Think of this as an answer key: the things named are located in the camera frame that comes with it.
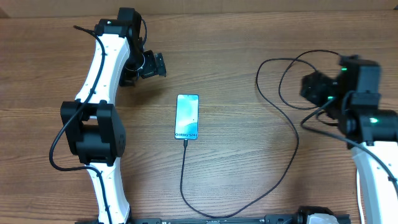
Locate Samsung Galaxy smartphone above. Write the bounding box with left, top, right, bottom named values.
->
left=174, top=94, right=199, bottom=140

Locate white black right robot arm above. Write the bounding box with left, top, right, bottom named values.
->
left=300, top=55, right=397, bottom=223

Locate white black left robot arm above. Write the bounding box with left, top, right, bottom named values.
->
left=54, top=7, right=167, bottom=223

